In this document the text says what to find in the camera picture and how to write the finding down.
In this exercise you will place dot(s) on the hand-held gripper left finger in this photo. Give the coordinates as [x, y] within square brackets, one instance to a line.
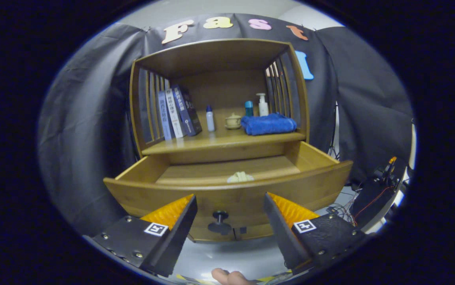
[176, 233]

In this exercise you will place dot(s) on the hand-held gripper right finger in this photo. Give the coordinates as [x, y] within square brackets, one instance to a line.
[280, 233]

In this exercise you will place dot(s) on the wooden drawer with black knob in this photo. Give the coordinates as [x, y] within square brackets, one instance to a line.
[172, 198]

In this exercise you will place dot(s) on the pale green ceramic holder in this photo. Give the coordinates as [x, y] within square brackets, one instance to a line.
[240, 177]

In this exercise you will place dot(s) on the wooden cabinet door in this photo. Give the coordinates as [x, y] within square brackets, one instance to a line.
[259, 232]
[203, 236]

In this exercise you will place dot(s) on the wooden countertop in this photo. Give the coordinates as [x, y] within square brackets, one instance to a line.
[219, 138]

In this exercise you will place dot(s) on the wooden cabinet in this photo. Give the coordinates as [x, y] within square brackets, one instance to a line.
[211, 59]

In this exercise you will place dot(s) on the black device with orange clip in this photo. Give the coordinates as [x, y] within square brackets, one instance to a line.
[370, 206]

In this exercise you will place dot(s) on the black tripod stand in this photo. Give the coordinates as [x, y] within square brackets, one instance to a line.
[334, 150]

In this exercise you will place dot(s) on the blue folded towel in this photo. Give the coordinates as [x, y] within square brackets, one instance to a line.
[269, 124]

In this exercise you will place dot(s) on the white bottle with blue cap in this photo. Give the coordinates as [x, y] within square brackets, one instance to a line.
[210, 122]

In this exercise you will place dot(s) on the light blue book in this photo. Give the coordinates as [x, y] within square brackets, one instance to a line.
[165, 116]

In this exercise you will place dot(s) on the white book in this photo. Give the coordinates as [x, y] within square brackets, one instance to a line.
[174, 114]

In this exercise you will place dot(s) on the cream lidded teacup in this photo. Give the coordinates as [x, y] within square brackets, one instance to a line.
[233, 122]

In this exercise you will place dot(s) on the dark blue book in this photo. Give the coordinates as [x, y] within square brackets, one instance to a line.
[187, 111]

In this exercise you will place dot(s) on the white pump bottle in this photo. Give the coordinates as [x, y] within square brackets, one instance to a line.
[263, 109]

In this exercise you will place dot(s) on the teal bottle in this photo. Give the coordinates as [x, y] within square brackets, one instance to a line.
[249, 109]

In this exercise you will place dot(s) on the black backdrop cloth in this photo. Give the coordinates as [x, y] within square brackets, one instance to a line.
[92, 130]

